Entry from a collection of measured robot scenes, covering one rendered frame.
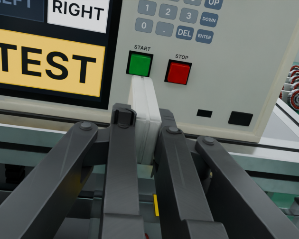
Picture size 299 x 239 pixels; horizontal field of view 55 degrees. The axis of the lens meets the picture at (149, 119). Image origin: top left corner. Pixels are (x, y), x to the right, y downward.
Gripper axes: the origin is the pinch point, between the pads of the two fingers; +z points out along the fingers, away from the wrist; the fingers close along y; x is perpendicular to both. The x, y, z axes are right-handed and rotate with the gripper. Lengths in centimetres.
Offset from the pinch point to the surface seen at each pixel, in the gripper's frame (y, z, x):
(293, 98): 93, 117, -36
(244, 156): 12.1, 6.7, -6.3
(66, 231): -6.9, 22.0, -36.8
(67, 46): -6.5, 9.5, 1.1
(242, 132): 12.6, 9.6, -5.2
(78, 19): -5.7, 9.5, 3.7
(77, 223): -4.9, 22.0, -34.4
